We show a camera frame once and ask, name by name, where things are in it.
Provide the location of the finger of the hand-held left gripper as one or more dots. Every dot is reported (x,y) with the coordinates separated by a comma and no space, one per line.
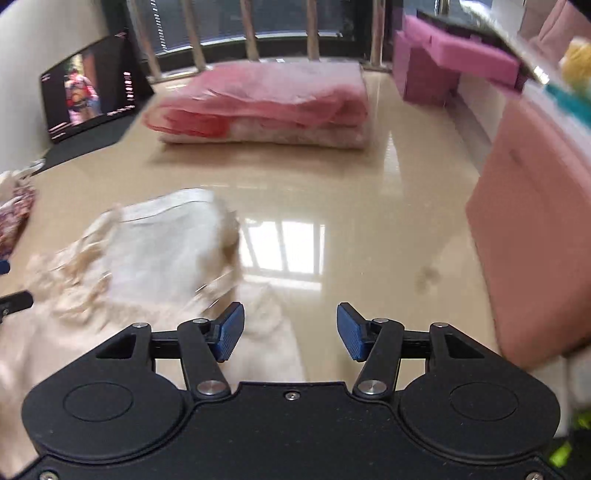
(14,302)
(3,267)

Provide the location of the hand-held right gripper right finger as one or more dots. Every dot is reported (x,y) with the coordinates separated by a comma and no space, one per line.
(351,333)

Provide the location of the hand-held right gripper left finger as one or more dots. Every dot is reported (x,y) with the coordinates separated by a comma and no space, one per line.
(229,333)

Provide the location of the cream lace-trimmed garment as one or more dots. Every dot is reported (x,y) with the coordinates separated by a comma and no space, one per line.
(152,258)

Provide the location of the floral patterned cloth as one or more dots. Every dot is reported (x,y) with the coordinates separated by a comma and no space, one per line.
(16,207)

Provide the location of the black tablet screen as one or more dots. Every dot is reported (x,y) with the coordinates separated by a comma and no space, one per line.
(87,87)

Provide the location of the pink cabinet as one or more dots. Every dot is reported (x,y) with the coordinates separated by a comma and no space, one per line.
(535,221)

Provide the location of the folded pink blanket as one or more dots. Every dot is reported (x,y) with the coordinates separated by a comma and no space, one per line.
(277,99)

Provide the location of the neon green object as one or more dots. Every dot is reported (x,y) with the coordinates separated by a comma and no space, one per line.
(560,452)

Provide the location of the pink box stool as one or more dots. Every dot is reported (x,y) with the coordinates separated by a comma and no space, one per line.
(429,64)

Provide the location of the metal window railing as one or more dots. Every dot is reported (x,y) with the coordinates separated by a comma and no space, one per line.
(314,27)

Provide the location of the yellow plush toy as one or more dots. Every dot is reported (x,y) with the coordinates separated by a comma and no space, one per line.
(577,62)

